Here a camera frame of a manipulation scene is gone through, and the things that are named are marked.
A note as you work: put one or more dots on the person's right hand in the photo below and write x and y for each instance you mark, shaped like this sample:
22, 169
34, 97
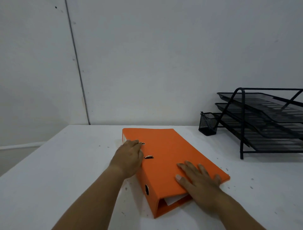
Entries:
203, 189

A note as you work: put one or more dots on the person's left hand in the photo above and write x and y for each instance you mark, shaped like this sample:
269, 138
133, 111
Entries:
126, 160

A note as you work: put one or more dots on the person's right little finger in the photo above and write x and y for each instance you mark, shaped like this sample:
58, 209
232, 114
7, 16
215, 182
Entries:
217, 180

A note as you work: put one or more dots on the person's left fingers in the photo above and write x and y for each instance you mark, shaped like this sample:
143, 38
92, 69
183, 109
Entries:
137, 148

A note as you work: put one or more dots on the person's right middle finger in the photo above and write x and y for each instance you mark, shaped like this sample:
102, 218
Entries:
193, 167

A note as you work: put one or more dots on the person's right thumb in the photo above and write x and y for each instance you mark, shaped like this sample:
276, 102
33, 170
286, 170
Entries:
181, 181

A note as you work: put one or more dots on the orange lever arch binder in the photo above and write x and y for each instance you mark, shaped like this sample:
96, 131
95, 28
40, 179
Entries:
165, 156

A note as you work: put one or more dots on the person's left forearm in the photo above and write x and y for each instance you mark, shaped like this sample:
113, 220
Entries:
94, 203

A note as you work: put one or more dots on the person's right forearm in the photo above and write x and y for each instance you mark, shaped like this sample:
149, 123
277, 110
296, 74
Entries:
234, 213

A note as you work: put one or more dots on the white paper sheets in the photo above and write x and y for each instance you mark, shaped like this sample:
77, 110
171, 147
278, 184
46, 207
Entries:
175, 199

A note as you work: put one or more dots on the black mesh pen cup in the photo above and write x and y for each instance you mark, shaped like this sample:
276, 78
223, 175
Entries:
207, 124

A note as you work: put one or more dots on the black mesh three-tier letter tray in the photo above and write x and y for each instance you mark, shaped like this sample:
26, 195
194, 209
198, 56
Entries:
265, 123

